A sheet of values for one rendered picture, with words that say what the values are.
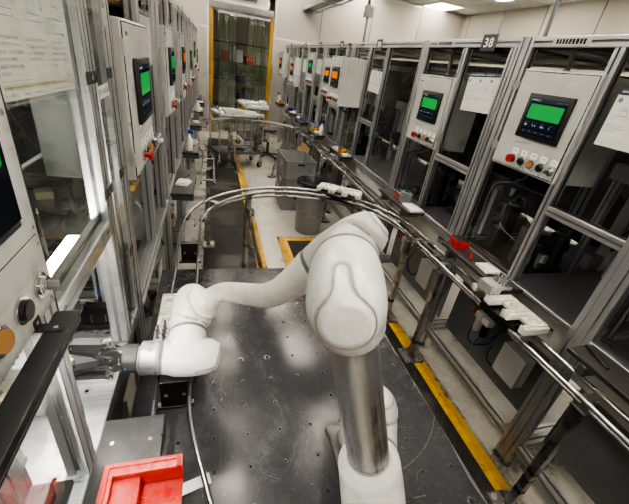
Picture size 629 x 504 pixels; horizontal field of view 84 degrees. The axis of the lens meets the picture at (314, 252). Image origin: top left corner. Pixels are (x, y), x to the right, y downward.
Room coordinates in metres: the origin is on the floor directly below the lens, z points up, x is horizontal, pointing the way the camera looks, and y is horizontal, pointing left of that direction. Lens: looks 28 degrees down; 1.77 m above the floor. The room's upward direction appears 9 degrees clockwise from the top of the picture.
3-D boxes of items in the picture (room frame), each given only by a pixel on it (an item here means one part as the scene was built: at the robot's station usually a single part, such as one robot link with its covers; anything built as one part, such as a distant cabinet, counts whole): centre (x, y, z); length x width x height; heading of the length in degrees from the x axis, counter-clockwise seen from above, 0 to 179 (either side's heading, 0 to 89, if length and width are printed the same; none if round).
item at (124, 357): (0.64, 0.46, 1.02); 0.09 x 0.07 x 0.08; 108
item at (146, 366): (0.66, 0.39, 1.02); 0.09 x 0.06 x 0.09; 18
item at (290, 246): (3.12, 0.02, 0.01); 1.00 x 0.55 x 0.01; 19
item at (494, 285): (1.55, -0.94, 0.92); 0.13 x 0.10 x 0.09; 109
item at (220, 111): (6.17, 1.63, 0.48); 0.88 x 0.56 x 0.96; 127
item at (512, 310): (1.44, -0.97, 0.84); 0.37 x 0.14 x 0.10; 19
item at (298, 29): (9.74, -0.56, 1.65); 4.64 x 0.08 x 3.30; 109
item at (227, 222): (5.21, 1.53, 0.01); 5.85 x 0.59 x 0.01; 19
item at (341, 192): (2.83, -0.13, 0.84); 0.37 x 0.14 x 0.10; 77
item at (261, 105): (7.51, 1.66, 0.48); 0.84 x 0.58 x 0.97; 27
